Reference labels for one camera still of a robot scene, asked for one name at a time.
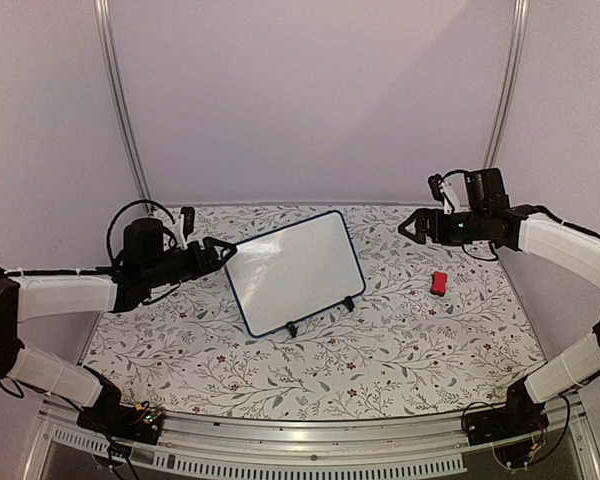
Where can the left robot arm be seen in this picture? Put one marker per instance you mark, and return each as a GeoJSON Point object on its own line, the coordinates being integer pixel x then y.
{"type": "Point", "coordinates": [154, 254]}

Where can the red whiteboard eraser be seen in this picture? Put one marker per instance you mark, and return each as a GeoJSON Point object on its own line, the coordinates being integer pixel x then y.
{"type": "Point", "coordinates": [439, 283]}

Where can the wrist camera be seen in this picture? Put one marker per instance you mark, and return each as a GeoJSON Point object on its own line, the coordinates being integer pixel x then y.
{"type": "Point", "coordinates": [443, 191]}
{"type": "Point", "coordinates": [184, 226]}

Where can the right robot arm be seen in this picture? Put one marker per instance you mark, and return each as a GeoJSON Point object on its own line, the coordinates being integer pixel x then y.
{"type": "Point", "coordinates": [563, 263]}

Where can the left aluminium frame post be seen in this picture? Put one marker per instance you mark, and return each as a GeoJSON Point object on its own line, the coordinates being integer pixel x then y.
{"type": "Point", "coordinates": [113, 72]}

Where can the aluminium frame post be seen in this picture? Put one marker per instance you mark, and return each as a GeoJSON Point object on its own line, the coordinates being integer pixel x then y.
{"type": "Point", "coordinates": [512, 66]}
{"type": "Point", "coordinates": [113, 72]}

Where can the small blue-framed whiteboard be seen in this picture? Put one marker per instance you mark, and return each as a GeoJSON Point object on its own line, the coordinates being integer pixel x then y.
{"type": "Point", "coordinates": [292, 273]}

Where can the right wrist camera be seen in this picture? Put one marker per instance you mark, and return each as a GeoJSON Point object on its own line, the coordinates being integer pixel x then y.
{"type": "Point", "coordinates": [443, 191]}

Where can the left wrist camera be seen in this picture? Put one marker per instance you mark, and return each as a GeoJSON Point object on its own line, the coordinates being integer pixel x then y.
{"type": "Point", "coordinates": [184, 226]}

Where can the front aluminium rail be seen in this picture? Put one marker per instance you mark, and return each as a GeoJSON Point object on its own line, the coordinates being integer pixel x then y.
{"type": "Point", "coordinates": [418, 447]}

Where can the right aluminium frame post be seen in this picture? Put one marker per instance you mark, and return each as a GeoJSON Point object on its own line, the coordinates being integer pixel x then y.
{"type": "Point", "coordinates": [512, 66]}

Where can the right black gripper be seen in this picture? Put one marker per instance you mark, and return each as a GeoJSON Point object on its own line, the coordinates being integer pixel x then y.
{"type": "Point", "coordinates": [422, 216]}

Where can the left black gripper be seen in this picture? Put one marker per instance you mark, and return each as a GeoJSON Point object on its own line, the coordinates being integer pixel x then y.
{"type": "Point", "coordinates": [212, 259]}

